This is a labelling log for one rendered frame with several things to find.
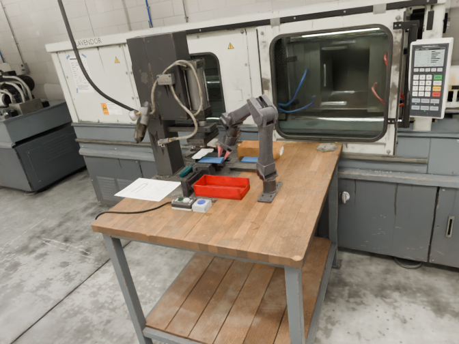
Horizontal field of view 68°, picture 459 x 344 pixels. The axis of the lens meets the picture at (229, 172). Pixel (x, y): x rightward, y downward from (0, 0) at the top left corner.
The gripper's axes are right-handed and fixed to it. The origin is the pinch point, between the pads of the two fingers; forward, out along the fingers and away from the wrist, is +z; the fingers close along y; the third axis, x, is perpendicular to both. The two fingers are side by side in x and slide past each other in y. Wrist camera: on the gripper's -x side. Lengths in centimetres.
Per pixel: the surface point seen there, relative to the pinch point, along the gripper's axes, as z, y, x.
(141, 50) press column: -34, 58, 6
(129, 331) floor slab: 117, 1, 44
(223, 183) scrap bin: 5.9, -9.0, 12.9
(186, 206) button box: 9.1, -2.8, 37.8
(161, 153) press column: 15.0, 32.0, 5.0
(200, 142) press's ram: -6.4, 11.1, 9.2
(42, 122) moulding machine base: 164, 254, -123
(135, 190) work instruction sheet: 31, 31, 24
